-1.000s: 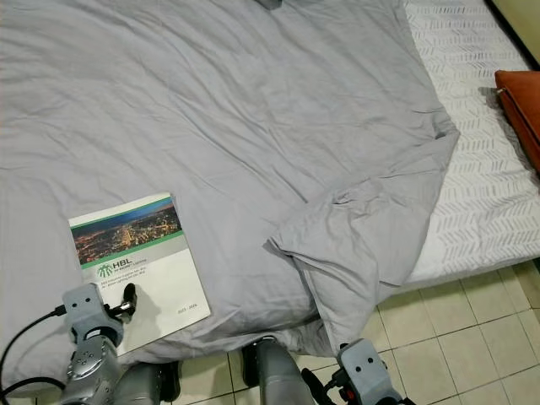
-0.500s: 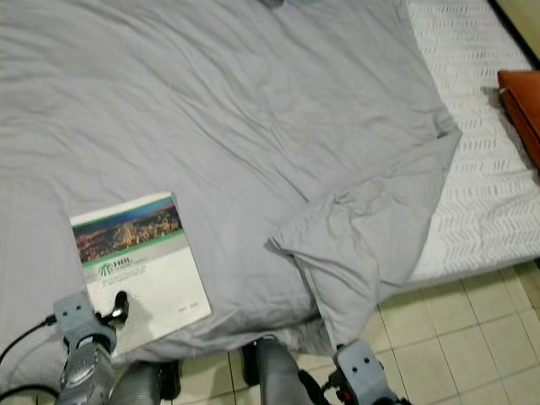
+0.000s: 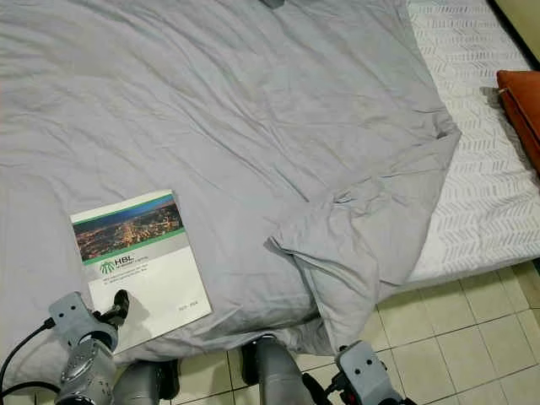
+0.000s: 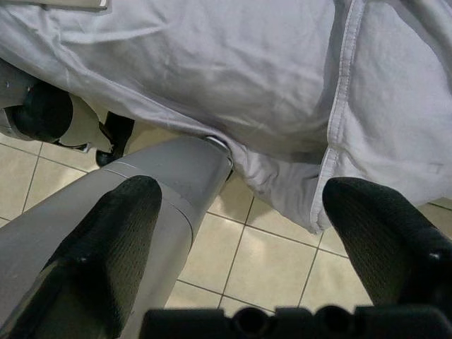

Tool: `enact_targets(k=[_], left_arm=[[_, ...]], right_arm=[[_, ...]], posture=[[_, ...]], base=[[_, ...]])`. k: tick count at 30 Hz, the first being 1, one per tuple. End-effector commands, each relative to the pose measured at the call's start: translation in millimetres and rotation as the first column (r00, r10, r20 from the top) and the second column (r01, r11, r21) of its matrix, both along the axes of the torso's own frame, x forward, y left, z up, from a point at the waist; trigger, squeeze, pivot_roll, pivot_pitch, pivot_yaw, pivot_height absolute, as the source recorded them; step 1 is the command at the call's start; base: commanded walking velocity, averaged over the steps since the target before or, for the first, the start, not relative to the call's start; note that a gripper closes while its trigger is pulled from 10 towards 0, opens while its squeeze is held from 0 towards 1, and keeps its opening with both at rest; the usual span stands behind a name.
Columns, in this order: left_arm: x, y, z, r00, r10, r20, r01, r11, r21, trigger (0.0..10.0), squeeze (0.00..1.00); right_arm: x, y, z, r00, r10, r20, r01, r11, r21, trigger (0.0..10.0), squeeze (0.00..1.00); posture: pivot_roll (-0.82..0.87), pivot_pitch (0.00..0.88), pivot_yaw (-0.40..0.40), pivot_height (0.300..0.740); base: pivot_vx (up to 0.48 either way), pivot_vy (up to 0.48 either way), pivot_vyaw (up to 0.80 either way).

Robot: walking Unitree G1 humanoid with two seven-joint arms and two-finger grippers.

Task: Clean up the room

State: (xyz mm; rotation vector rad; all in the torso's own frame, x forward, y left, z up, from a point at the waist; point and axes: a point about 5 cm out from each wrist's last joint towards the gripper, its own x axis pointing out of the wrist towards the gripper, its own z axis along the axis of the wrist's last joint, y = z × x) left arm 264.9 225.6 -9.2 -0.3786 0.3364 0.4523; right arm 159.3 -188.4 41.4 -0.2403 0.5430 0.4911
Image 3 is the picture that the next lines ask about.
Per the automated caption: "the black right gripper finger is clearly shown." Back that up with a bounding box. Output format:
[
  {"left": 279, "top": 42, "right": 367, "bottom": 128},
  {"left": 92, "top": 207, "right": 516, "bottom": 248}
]
[{"left": 300, "top": 370, "right": 333, "bottom": 405}]

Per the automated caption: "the white booklet with city photo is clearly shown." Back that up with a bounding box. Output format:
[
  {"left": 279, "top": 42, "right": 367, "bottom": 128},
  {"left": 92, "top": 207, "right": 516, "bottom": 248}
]
[{"left": 70, "top": 190, "right": 213, "bottom": 352}]

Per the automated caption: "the grey robot right leg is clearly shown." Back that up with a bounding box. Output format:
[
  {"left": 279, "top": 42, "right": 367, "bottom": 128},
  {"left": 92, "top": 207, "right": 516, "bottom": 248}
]
[{"left": 240, "top": 334, "right": 327, "bottom": 405}]

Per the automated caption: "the grey duvet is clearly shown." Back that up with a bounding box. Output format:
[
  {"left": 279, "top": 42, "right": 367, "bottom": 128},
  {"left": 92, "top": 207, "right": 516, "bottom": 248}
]
[{"left": 0, "top": 0, "right": 463, "bottom": 397}]

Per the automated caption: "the white patterned mattress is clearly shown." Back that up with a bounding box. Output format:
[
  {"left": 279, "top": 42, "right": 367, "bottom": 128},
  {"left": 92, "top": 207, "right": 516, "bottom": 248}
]
[{"left": 375, "top": 0, "right": 540, "bottom": 294}]

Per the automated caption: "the orange pillow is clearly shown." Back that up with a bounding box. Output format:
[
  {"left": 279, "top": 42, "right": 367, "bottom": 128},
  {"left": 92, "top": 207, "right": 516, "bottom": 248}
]
[{"left": 496, "top": 70, "right": 540, "bottom": 179}]

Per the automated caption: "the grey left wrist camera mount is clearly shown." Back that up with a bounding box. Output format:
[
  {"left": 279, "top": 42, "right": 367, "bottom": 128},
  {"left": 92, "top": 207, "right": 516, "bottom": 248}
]
[{"left": 48, "top": 292, "right": 119, "bottom": 351}]

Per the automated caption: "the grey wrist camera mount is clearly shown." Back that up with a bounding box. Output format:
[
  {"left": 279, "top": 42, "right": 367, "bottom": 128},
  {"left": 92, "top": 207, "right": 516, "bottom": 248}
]
[
  {"left": 48, "top": 292, "right": 119, "bottom": 351},
  {"left": 335, "top": 340, "right": 402, "bottom": 405}
]

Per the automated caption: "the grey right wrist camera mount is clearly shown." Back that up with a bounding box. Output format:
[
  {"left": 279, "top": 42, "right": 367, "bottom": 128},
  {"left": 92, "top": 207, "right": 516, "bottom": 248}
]
[{"left": 335, "top": 340, "right": 402, "bottom": 405}]

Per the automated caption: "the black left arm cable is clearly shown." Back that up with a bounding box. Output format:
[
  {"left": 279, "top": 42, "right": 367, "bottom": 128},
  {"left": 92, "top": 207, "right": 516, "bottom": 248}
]
[{"left": 0, "top": 318, "right": 57, "bottom": 399}]

